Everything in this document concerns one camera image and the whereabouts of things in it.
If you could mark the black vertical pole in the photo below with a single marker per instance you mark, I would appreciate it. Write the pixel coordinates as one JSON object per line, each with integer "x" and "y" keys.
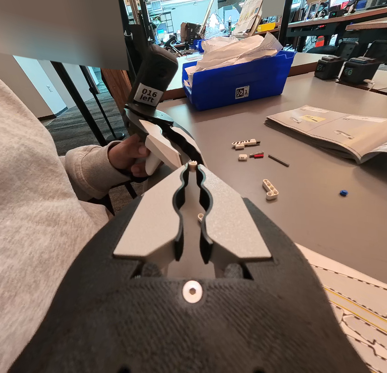
{"x": 286, "y": 16}

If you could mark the crumpled paper bags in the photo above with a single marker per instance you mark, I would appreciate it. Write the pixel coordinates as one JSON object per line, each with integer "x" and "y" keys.
{"x": 235, "y": 49}

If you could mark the open instruction booklet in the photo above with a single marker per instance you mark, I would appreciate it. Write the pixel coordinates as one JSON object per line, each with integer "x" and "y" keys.
{"x": 332, "y": 131}

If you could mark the striped white lego assembly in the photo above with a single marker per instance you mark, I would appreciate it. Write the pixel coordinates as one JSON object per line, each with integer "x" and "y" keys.
{"x": 242, "y": 143}

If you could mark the small white lego bush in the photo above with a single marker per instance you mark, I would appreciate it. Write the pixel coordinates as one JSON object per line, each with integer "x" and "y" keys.
{"x": 201, "y": 218}

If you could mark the black power station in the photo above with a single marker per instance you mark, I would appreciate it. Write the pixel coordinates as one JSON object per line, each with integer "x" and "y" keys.
{"x": 328, "y": 68}
{"x": 359, "y": 71}

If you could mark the zebra striped sticker sheet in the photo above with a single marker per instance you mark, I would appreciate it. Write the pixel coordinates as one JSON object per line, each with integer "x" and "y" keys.
{"x": 347, "y": 288}

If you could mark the grey lego pin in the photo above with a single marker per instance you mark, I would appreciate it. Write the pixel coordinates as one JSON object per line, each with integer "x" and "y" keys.
{"x": 255, "y": 153}

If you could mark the black tripod stand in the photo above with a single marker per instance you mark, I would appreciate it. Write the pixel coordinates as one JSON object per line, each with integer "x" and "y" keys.
{"x": 139, "y": 16}

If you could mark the person's left forearm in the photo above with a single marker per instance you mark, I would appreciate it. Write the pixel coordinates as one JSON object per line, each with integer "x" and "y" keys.
{"x": 90, "y": 167}

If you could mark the person's left hand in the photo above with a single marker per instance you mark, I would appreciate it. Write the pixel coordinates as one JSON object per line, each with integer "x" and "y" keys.
{"x": 124, "y": 152}

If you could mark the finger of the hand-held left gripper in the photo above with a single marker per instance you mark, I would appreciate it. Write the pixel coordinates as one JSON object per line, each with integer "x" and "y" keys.
{"x": 160, "y": 146}
{"x": 196, "y": 151}

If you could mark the white L-shaped lego beam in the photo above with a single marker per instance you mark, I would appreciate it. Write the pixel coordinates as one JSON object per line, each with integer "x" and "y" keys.
{"x": 273, "y": 195}

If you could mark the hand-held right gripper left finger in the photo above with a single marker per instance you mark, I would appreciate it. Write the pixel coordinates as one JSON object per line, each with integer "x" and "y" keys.
{"x": 148, "y": 228}

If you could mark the blue plastic bin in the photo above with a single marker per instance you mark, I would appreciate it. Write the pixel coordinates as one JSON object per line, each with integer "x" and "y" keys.
{"x": 226, "y": 89}

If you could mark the small beige lego pin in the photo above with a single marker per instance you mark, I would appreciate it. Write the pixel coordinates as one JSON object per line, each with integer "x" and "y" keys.
{"x": 193, "y": 165}

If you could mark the wooden support post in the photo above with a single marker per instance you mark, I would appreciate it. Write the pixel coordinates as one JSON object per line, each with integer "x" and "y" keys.
{"x": 116, "y": 86}

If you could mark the printed poster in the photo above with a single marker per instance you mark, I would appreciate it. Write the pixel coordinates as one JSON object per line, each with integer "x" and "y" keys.
{"x": 251, "y": 7}

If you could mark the grey hoodie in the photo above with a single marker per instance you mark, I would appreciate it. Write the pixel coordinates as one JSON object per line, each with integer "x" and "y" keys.
{"x": 36, "y": 213}

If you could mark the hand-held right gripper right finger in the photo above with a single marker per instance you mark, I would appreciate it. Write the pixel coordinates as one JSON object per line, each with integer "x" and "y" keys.
{"x": 235, "y": 231}

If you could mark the dark grey lego axle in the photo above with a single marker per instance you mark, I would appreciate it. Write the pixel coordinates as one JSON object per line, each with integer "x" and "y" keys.
{"x": 278, "y": 160}

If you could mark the small white lego beam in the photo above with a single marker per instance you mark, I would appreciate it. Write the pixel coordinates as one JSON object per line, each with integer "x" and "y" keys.
{"x": 242, "y": 157}

